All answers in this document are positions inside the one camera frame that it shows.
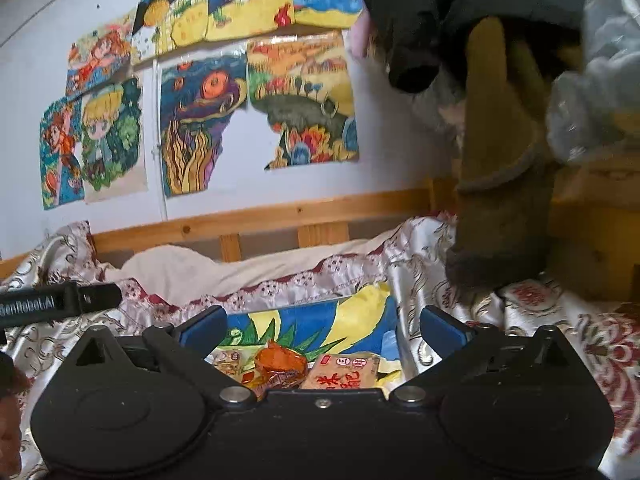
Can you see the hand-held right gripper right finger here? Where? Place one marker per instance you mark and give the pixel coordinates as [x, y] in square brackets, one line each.
[442, 324]

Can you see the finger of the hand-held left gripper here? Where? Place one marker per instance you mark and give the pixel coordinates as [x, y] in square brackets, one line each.
[102, 296]

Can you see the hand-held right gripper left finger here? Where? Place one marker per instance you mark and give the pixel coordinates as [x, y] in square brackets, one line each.
[205, 324]

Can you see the beige snack packet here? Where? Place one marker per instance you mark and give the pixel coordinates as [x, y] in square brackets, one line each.
[232, 362]

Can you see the orange snack packet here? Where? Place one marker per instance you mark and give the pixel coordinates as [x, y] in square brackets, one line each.
[280, 365]

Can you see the tan snack packet red print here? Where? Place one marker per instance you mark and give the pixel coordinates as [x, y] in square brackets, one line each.
[345, 372]

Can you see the person's left hand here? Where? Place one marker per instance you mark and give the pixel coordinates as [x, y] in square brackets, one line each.
[7, 435]

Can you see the patterned satin blanket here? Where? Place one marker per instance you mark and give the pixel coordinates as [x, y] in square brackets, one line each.
[550, 330]

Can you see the wooden bed headboard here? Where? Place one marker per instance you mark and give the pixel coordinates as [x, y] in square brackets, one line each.
[280, 217]

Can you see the mustard brown hanging garment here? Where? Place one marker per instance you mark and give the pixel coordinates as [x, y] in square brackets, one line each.
[500, 185]

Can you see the yellow wooden furniture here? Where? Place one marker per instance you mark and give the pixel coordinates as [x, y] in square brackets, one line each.
[600, 220]

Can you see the grey fluffy hanging garment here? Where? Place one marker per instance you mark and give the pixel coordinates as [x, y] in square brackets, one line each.
[600, 80]

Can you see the black hanging garment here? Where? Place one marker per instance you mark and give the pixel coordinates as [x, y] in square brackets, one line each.
[415, 20]

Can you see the blue wall drawing orange figure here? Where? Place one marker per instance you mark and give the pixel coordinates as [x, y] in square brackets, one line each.
[60, 160]

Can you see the blonde figure wall drawing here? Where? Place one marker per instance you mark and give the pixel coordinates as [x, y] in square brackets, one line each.
[107, 140]

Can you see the seaweed wall drawing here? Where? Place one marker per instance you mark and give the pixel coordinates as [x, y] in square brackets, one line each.
[195, 125]

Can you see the orange-haired figure wall drawing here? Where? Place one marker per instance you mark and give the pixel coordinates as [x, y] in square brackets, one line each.
[100, 55]

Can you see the landscape wall drawing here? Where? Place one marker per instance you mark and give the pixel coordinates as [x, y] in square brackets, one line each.
[305, 95]

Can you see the yellow and black wall drawing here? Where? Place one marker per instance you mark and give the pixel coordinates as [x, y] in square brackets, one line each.
[170, 15]

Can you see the fish wall drawing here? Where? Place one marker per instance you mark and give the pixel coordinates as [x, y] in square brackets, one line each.
[250, 0]

